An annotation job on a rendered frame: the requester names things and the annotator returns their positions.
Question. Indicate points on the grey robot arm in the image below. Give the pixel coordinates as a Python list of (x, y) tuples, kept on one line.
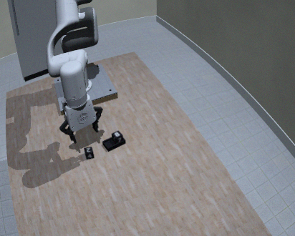
[(71, 65)]

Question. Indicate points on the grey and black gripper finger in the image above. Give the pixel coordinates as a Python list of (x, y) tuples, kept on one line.
[(67, 131), (98, 114)]

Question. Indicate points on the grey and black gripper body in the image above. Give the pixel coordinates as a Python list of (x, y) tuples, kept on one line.
[(81, 116)]

